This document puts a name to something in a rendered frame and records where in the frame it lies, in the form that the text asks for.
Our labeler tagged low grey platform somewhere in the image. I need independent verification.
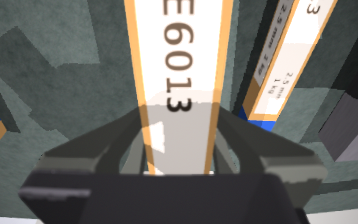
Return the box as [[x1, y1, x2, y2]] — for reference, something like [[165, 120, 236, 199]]
[[318, 72, 358, 162]]

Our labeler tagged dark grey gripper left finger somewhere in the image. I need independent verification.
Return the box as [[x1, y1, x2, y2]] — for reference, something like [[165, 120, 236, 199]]
[[32, 106, 146, 174]]

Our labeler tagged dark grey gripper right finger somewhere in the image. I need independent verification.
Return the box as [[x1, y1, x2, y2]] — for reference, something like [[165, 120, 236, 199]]
[[213, 106, 328, 209]]

